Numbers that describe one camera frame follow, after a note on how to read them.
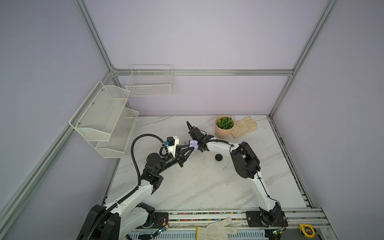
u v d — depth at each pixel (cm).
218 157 93
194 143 72
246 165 58
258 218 74
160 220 73
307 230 69
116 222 40
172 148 64
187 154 70
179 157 64
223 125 101
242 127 114
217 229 71
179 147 69
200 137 81
